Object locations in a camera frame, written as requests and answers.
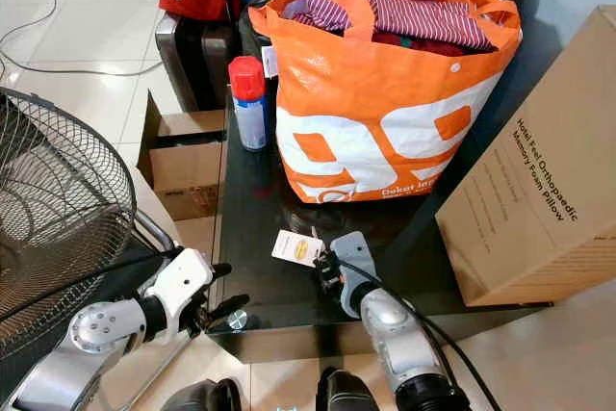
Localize keys with white tag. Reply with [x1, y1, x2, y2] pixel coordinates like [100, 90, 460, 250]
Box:
[271, 228, 326, 269]

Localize black robot left leg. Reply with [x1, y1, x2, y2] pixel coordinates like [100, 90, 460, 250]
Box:
[159, 379, 246, 411]

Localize black robot leg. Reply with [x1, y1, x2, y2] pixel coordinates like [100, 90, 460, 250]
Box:
[316, 369, 396, 411]
[159, 379, 246, 411]

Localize small open cardboard box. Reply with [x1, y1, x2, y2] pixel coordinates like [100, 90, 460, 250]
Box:
[138, 93, 224, 222]

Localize black robot right leg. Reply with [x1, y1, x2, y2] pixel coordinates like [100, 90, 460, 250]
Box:
[316, 369, 396, 411]

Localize orange white shopping bag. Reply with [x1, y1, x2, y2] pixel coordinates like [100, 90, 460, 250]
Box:
[247, 0, 523, 205]

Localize red capped spray can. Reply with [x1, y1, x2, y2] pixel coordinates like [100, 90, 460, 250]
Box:
[228, 56, 269, 152]

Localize metal grille floor fan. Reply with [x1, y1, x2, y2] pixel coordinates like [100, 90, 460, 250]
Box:
[0, 87, 139, 359]

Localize dark hard suitcase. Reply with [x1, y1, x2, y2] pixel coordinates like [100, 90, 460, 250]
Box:
[154, 14, 242, 112]

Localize tall printed cardboard box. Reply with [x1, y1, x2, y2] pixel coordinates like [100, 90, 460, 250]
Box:
[435, 5, 616, 308]

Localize red white striped clothes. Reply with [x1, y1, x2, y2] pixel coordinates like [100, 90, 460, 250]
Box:
[279, 0, 497, 54]

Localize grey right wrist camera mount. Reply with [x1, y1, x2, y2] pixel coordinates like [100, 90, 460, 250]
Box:
[332, 233, 379, 319]

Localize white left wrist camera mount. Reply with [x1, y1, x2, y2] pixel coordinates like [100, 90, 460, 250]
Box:
[149, 248, 216, 321]

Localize black seat chrome frame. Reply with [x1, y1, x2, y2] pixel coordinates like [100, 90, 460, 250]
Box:
[0, 209, 184, 407]

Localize thin grey floor cable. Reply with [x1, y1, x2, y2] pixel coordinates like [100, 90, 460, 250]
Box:
[0, 0, 165, 77]

